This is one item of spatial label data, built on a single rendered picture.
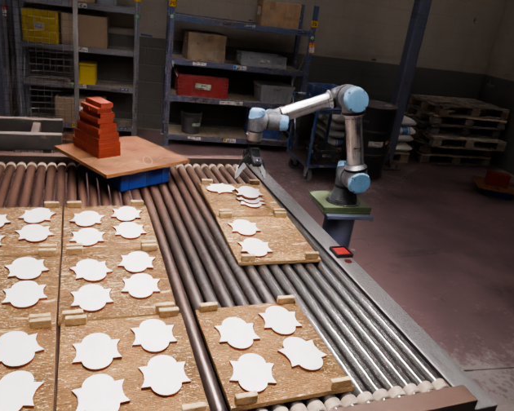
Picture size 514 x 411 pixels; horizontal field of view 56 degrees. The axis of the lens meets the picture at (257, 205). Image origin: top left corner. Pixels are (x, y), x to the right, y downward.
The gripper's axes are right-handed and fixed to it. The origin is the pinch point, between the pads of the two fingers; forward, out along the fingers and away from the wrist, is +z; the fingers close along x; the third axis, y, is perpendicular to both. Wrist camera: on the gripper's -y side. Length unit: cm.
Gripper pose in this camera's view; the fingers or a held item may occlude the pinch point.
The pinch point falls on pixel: (250, 179)
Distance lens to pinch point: 242.0
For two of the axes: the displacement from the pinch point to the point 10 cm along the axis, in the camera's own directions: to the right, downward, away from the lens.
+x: -9.6, -0.2, -2.7
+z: -1.2, 9.1, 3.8
